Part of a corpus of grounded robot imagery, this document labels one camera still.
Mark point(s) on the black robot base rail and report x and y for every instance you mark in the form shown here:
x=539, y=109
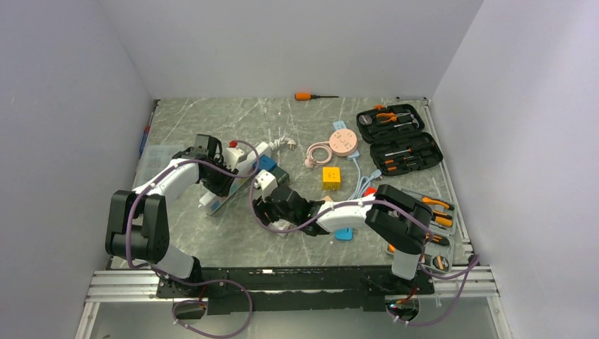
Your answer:
x=367, y=288

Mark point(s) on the dark blue cube adapter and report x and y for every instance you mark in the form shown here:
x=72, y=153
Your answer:
x=266, y=163

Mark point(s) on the white power strip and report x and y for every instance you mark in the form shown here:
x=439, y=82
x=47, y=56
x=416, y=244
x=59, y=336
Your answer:
x=245, y=163

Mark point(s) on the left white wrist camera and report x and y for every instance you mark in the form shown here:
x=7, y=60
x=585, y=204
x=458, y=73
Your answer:
x=233, y=155

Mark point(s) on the black tool case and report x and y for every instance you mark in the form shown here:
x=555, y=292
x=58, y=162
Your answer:
x=398, y=143

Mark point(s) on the orange handled screwdriver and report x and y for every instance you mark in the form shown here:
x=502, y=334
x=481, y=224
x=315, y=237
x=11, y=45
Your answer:
x=309, y=96

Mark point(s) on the green cube plug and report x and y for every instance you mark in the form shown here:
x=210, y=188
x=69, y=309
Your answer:
x=281, y=176

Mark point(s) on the blue red pen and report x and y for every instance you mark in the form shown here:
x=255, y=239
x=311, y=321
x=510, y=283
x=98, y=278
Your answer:
x=145, y=135

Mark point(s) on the grey tool tray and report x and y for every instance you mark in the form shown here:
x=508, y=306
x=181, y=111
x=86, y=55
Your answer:
x=440, y=234

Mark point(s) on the blue power strip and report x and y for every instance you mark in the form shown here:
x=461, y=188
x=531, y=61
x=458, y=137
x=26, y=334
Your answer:
x=341, y=125

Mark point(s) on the clear plastic screw box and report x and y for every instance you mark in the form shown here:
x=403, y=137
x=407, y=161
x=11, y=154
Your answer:
x=153, y=160

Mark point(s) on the yellow plug adapter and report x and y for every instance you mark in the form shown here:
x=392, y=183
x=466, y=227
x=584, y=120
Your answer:
x=331, y=178

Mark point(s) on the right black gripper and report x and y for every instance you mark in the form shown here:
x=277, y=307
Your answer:
x=262, y=206

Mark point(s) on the white cube plug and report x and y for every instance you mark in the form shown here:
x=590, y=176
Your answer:
x=281, y=225

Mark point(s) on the small blue plug adapter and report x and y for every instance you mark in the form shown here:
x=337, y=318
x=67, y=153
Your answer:
x=345, y=234

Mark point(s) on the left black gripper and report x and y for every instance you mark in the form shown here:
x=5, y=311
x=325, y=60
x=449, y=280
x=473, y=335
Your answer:
x=221, y=189

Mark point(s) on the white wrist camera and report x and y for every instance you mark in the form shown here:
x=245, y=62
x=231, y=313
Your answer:
x=233, y=155
x=265, y=182

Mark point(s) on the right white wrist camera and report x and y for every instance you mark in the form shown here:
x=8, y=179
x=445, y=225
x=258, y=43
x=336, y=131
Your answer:
x=265, y=182

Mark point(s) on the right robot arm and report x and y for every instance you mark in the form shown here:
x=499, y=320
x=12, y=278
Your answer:
x=369, y=212

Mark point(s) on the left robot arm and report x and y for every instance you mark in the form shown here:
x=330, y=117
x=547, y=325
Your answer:
x=137, y=227

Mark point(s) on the pink round plug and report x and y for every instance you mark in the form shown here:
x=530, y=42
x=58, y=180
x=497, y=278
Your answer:
x=343, y=142

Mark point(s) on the red cube adapter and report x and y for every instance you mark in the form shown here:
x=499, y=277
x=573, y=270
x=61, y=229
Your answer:
x=370, y=191

